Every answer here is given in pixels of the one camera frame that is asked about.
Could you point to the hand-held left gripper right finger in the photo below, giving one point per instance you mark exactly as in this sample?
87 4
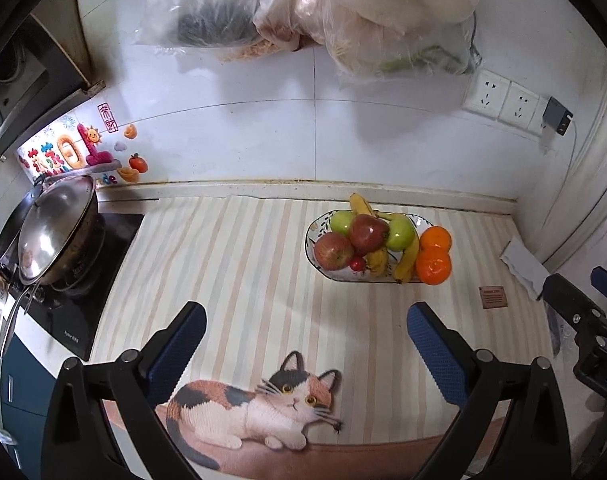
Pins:
438 355

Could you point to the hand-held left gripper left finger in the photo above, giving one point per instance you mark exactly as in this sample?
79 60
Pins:
178 355

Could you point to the orange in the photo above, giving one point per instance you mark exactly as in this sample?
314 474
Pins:
435 237
433 266

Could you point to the red apple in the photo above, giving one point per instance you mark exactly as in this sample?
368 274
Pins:
368 232
333 252

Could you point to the patterned glass fruit plate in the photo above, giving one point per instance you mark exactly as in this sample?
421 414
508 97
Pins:
317 232

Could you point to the white paper sheet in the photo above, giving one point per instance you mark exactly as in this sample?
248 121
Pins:
523 265

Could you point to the brown mat label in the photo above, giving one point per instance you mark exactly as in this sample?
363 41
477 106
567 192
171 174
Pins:
492 296

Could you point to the yellow banana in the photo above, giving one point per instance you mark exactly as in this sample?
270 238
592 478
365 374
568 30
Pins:
408 260
391 217
361 205

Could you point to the striped cat print mat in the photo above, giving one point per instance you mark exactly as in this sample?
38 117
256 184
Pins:
233 270

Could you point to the red cherry tomato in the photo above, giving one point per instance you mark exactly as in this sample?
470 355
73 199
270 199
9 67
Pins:
356 263

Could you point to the green apple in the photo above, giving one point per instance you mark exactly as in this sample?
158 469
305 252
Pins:
401 234
342 221

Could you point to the black glass stove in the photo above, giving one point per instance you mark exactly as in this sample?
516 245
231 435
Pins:
118 240

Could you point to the black wok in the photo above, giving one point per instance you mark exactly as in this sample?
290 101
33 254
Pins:
88 245

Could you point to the blue kitchen cabinet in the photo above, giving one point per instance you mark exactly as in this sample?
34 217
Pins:
18 390

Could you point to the steel wok with lid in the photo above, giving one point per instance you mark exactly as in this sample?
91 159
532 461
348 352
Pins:
48 240

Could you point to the grey plug-in charger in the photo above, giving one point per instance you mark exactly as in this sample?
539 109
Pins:
557 116

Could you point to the dark frying pan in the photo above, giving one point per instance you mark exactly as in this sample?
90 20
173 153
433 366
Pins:
6 230

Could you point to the black range hood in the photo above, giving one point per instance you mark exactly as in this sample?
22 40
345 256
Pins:
23 75

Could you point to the clear plastic bag dark contents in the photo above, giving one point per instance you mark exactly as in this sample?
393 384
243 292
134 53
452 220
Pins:
218 15

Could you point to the clear plastic bag pink contents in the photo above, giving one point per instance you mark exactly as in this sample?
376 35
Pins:
293 15

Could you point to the white wall socket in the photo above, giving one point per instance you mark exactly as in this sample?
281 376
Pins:
486 92
521 106

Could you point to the colourful wall stickers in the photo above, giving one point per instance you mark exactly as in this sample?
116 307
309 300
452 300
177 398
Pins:
73 152

